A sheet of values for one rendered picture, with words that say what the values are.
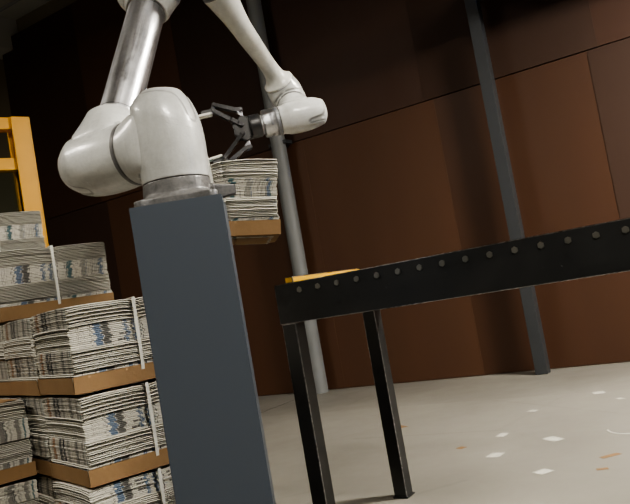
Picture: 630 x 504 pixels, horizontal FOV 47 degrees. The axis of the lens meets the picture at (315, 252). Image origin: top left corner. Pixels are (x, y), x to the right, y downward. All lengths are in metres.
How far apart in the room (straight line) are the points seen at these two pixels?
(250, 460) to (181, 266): 0.43
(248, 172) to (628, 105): 3.30
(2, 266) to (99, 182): 0.81
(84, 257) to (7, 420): 0.61
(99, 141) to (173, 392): 0.60
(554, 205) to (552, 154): 0.34
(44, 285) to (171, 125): 1.04
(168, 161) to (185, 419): 0.55
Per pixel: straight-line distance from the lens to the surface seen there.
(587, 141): 5.08
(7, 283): 2.51
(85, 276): 2.59
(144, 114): 1.68
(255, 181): 2.18
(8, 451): 2.34
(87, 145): 1.79
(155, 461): 2.05
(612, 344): 5.09
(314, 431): 2.22
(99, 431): 1.98
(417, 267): 1.97
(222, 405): 1.59
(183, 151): 1.65
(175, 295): 1.59
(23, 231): 3.19
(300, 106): 2.34
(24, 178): 3.80
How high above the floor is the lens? 0.75
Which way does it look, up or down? 3 degrees up
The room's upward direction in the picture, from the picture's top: 10 degrees counter-clockwise
